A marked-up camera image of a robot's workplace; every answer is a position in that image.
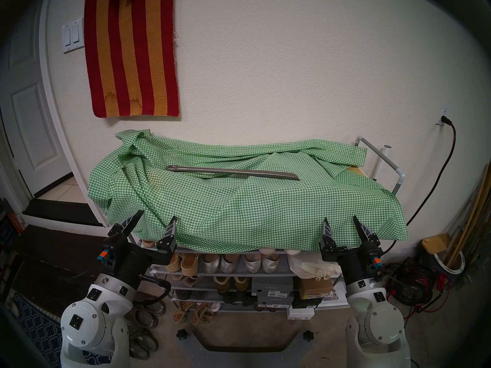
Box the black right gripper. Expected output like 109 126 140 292
320 215 384 287

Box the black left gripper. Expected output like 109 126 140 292
97 210 178 291

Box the green white gingham cloth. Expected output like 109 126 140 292
88 129 409 253

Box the long grey metal shoehorn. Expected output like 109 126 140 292
166 165 300 181

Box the grey robot base platform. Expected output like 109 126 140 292
176 327 315 368

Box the cream cloth bag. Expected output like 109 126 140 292
287 252 342 281

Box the grey tube shoe rack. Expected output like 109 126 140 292
129 136 406 314

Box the black shoe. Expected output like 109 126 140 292
222 292 254 305

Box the brown cardboard shoebox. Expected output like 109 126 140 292
298 278 334 299

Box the black shoebox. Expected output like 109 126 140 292
292 297 325 309

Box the black red jump starter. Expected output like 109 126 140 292
395 256 434 306

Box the white plastic pipe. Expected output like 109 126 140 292
374 145 392 182

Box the black doorstep mat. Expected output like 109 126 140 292
23 199 104 227

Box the small grey Vionic shoebox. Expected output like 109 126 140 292
256 297 294 309
251 276 294 299

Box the small white box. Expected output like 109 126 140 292
287 307 315 320

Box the yellow cardboard piece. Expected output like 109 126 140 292
422 233 452 255

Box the dark brown chest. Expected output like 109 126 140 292
8 225 115 318

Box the white rimmed bucket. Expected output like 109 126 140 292
433 250 466 276

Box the pale wooden slat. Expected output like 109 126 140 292
447 166 491 262

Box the blue white patterned rug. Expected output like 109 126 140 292
12 292 114 368

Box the white panel door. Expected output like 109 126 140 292
0 11 73 199

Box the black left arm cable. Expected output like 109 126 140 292
134 274 171 305

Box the tan strappy sandal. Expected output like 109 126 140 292
192 303 213 325
173 301 192 325

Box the red yellow striped wall rug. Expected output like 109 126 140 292
84 0 180 118

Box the white light switch plate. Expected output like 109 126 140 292
61 18 85 54

